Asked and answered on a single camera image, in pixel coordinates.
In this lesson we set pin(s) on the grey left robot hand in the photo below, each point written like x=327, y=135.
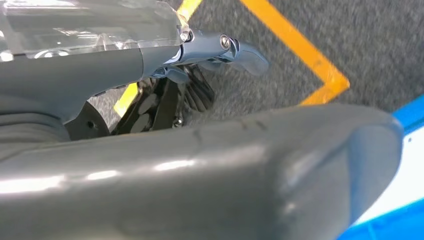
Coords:
x=198, y=185

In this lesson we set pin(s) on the blue metal shelf rack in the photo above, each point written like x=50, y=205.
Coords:
x=397, y=225

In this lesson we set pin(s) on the yellow floor tape square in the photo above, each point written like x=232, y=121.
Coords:
x=298, y=46

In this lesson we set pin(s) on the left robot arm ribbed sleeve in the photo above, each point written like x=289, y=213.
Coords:
x=26, y=132

